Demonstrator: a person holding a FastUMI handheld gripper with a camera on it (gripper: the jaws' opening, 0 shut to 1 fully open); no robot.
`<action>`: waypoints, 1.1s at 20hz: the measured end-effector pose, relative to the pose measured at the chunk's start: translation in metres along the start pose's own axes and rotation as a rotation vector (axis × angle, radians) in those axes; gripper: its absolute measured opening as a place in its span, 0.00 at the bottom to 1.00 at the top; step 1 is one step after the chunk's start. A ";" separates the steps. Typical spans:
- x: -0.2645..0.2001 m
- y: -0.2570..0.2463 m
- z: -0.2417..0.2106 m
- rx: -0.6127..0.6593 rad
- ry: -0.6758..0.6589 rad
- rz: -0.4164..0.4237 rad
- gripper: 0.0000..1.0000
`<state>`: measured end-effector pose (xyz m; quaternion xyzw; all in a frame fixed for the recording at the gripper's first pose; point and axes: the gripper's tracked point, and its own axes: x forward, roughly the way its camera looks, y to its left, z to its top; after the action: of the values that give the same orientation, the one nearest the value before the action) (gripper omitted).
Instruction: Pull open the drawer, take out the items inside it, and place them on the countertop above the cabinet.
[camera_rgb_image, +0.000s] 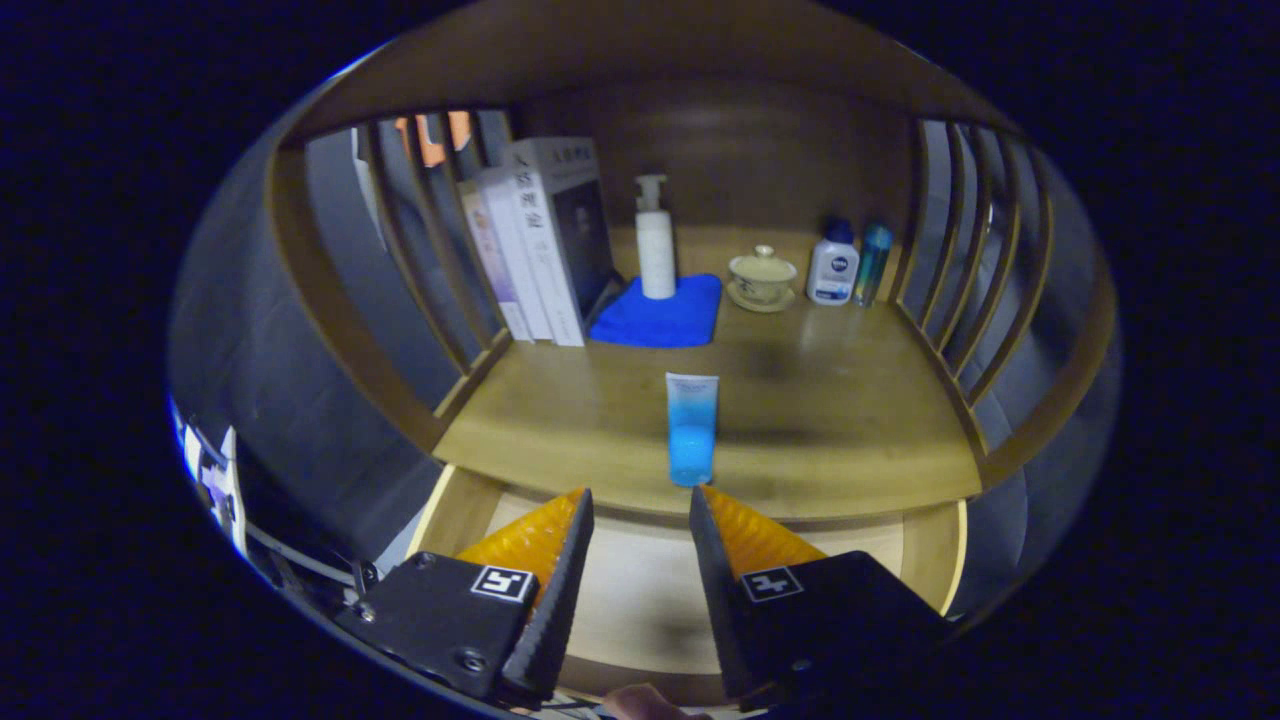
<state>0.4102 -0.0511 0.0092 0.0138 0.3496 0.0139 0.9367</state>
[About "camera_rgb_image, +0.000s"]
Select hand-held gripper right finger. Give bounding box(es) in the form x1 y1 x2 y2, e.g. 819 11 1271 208
688 485 956 713

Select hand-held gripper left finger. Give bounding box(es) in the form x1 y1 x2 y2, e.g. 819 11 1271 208
335 487 596 706

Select wooden drawer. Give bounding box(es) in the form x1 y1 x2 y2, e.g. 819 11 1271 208
405 463 971 706

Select blue squeeze tube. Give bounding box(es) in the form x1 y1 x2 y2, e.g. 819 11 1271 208
665 372 720 488

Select wooden countertop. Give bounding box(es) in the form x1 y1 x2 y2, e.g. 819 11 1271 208
432 225 986 521

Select wooden cabinet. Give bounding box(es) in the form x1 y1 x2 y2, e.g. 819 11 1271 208
262 0 1123 531

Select blue cloth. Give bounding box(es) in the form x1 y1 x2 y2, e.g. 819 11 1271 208
588 274 723 349

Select beige saucer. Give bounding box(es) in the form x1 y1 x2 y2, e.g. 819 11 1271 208
725 283 798 314

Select beige lidded teacup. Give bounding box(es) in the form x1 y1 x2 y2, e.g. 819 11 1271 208
728 245 799 304

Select white pump bottle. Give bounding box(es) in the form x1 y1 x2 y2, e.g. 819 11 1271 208
634 174 678 301

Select white lotion bottle blue cap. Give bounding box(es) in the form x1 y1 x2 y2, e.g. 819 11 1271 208
806 217 861 307

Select thin white book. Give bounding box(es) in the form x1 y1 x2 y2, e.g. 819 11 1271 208
478 167 556 343

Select thick white book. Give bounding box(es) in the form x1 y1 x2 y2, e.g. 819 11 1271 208
500 137 618 348

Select slim teal bottle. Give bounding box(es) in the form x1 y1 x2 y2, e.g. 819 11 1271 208
852 223 894 309

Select thin purple book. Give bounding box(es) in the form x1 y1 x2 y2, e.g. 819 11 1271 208
458 180 534 343

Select white wall shelf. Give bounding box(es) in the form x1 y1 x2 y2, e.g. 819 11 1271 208
180 405 248 556

